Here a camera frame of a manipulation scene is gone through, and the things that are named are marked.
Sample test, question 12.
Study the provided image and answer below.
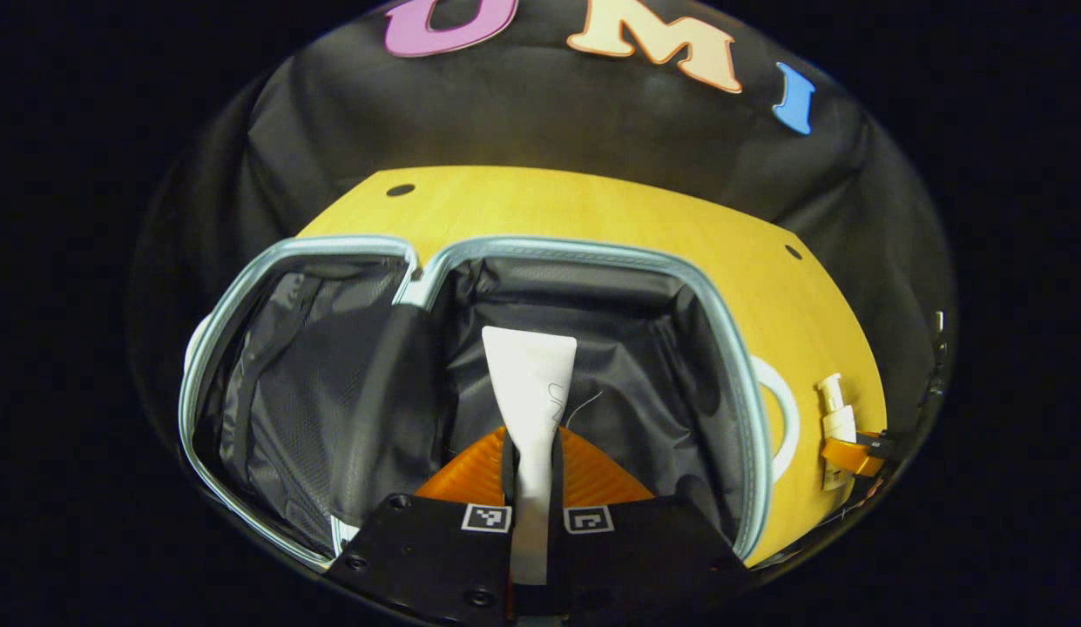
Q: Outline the light blue suitcase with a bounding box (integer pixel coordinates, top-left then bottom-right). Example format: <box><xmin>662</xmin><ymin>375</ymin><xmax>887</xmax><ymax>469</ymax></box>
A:
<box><xmin>179</xmin><ymin>235</ymin><xmax>801</xmax><ymax>571</ymax></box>

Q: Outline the black backdrop cloth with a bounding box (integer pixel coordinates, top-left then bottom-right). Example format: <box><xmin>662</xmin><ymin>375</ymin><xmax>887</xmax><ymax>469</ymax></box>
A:
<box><xmin>131</xmin><ymin>0</ymin><xmax>955</xmax><ymax>419</ymax></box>

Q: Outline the white squeeze tube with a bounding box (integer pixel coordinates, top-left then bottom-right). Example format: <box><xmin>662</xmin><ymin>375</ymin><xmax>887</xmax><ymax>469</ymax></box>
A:
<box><xmin>481</xmin><ymin>327</ymin><xmax>578</xmax><ymax>586</ymax></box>

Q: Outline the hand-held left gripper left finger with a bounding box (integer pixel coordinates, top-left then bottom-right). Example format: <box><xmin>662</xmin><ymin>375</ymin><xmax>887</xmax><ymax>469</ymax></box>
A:
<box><xmin>325</xmin><ymin>425</ymin><xmax>517</xmax><ymax>626</ymax></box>

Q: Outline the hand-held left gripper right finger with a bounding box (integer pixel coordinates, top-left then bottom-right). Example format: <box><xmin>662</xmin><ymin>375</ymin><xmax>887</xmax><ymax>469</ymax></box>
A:
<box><xmin>547</xmin><ymin>425</ymin><xmax>753</xmax><ymax>624</ymax></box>

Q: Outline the white pump bottle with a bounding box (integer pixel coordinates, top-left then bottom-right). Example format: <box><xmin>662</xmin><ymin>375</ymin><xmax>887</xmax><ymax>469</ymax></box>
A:
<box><xmin>816</xmin><ymin>373</ymin><xmax>859</xmax><ymax>490</ymax></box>

